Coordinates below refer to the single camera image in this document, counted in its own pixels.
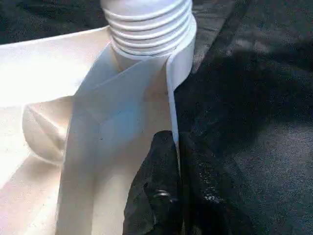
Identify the white plastic table top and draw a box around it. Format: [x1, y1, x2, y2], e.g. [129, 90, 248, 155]
[0, 21, 198, 235]

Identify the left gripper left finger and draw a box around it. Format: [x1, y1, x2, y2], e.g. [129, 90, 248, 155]
[123, 129, 183, 235]

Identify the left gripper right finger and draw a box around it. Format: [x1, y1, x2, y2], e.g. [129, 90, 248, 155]
[178, 133, 257, 235]

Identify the white plastic table leg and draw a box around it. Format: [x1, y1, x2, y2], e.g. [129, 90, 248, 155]
[100, 0, 194, 61]

